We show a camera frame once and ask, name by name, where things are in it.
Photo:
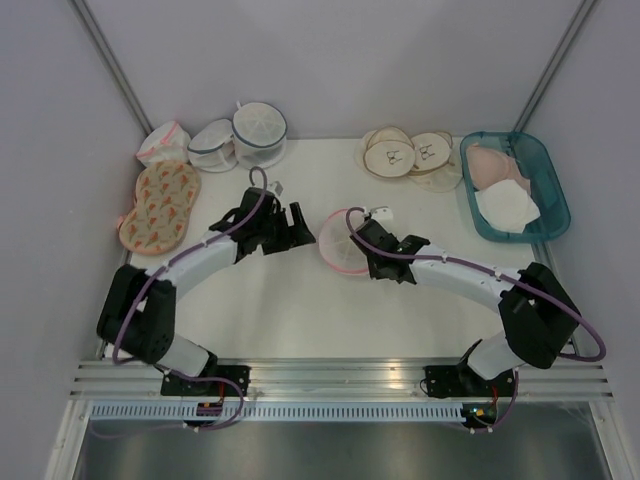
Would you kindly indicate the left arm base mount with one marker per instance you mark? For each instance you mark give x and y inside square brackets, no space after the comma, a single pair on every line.
[223,381]

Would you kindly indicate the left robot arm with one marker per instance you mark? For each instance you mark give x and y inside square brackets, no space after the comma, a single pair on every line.
[139,313]

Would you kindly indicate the white bra in basket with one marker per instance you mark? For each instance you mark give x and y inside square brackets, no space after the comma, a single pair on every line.
[507,207]

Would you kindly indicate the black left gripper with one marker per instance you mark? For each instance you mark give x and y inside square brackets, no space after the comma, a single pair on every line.
[293,236]

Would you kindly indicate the white blue-trim flat laundry bag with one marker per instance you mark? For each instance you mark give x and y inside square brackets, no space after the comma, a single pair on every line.
[212,149]

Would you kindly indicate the white pink-trim corner laundry bag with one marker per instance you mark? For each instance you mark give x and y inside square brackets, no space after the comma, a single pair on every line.
[167,142]

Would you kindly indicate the floral beige bra pouch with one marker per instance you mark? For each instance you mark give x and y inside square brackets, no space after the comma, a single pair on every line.
[164,197]

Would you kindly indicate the white blue-trim tall laundry bag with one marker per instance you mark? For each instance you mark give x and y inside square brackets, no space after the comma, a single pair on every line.
[259,135]

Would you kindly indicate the left aluminium frame post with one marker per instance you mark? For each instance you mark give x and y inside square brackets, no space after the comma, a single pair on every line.
[90,24]

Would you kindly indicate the aluminium frame post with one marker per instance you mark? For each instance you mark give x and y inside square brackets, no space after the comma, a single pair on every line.
[568,39]
[90,24]

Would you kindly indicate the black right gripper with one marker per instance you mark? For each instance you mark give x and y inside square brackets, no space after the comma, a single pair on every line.
[374,273]

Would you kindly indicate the teal plastic basket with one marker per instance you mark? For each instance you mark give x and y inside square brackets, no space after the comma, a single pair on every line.
[534,164]

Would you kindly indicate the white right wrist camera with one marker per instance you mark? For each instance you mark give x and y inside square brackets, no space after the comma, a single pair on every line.
[381,214]

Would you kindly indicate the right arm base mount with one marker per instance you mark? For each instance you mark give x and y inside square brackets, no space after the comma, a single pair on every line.
[454,381]

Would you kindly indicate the beige round laundry bag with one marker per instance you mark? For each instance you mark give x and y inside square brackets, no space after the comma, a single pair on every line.
[386,153]
[437,167]

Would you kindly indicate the aluminium mounting rail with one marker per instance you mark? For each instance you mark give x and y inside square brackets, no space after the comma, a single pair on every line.
[327,379]

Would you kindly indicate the right aluminium frame post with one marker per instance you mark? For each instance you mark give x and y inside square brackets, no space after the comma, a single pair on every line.
[568,39]

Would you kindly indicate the pink bra in basket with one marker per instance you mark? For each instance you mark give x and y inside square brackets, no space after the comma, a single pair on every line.
[489,166]

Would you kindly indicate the white pink-zip mesh laundry bag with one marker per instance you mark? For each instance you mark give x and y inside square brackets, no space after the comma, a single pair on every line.
[337,249]

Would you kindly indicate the white slotted cable duct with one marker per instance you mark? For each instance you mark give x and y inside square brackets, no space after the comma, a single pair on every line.
[280,411]

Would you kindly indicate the beige round laundry bag front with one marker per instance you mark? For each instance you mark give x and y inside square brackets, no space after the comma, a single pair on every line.
[386,153]

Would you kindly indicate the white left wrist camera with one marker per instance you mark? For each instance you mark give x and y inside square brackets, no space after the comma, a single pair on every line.
[276,188]

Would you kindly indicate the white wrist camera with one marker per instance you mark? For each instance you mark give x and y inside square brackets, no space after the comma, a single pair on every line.
[381,214]
[276,188]

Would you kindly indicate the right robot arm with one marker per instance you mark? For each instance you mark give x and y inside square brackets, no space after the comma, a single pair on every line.
[536,312]

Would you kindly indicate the beige round laundry bag rear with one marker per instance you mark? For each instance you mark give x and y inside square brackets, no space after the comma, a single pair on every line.
[437,167]

